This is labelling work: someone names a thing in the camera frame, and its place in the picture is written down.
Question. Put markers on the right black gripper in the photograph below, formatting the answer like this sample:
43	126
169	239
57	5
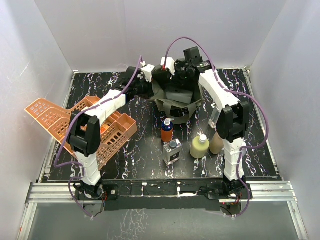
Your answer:
177	67

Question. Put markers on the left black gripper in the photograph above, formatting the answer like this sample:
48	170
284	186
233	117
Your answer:
149	93

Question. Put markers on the olive green canvas bag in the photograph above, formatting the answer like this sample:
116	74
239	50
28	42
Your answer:
178	99

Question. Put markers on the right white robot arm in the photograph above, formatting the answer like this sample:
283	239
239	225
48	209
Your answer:
230	117

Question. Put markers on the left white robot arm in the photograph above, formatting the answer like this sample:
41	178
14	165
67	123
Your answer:
84	132

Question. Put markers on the orange plastic basket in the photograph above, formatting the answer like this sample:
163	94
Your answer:
55	120

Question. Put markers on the orange bottle blue pump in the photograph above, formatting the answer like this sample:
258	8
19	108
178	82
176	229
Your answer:
167	130

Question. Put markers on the clear square bottle black cap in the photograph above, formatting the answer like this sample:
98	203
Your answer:
213	120

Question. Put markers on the orange packet in basket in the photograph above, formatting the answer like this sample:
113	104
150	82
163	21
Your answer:
104	128

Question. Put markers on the clear square bottle grey cap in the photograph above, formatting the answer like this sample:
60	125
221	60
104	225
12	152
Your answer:
171	151

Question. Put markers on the yellow green lotion bottle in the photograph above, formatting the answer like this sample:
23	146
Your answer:
199	146

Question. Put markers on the beige brown lotion bottle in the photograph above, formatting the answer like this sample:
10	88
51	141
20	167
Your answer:
216	144

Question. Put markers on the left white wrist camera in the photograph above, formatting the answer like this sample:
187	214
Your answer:
146	71

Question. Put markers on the aluminium frame rail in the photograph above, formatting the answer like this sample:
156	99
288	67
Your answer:
163	210

